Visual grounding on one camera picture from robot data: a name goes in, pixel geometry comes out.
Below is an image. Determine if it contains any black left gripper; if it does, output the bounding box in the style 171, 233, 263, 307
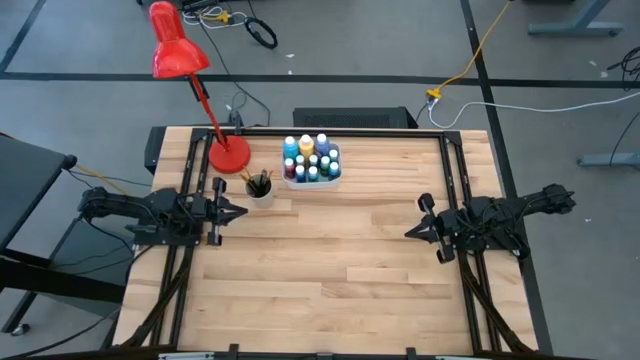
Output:
203, 176, 250, 247

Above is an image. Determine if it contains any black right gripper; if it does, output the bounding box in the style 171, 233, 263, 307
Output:
403, 192, 459, 265

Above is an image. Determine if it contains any beige plastic cup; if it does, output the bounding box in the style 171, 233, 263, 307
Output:
244, 173, 276, 210

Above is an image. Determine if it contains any white plastic bin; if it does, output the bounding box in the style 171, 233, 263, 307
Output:
280, 141, 345, 191

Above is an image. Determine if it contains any large turquoise paint bottle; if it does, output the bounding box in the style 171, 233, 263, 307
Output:
282, 135, 300, 161

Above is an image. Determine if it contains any large yellow paint bottle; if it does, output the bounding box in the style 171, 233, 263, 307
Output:
298, 133, 316, 159

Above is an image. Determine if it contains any black computer case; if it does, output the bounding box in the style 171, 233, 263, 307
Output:
292, 106, 420, 130

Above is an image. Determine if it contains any red desk lamp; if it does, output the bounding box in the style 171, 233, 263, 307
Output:
148, 0, 253, 176

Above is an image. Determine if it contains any grey desk foot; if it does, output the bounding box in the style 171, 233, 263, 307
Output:
577, 152, 640, 169

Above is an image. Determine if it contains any black side desk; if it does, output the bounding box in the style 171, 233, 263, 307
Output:
0, 132, 136, 337

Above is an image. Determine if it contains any grey desk leg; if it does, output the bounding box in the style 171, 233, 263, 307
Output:
528, 0, 626, 37

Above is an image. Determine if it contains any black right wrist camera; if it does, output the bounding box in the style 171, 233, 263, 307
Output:
439, 209, 461, 237

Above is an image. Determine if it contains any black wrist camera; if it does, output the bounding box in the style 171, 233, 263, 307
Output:
188, 195, 208, 222
439, 209, 461, 237

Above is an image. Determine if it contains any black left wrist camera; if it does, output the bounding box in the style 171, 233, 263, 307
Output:
188, 195, 208, 222

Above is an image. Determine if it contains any black aluminium table frame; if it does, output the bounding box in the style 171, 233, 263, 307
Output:
112, 127, 541, 360

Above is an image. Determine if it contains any yellow extension cable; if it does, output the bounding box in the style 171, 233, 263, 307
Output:
425, 0, 514, 100

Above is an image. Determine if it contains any white floor cable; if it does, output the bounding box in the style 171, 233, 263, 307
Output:
427, 91, 640, 130

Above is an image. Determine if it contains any black coiled cable ring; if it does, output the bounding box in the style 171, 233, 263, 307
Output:
243, 16, 279, 51

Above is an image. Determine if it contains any white and yellow cable bundle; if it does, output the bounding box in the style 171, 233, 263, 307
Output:
181, 3, 249, 30

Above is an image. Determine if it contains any black cable bundle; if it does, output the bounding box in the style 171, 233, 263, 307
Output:
606, 46, 640, 92

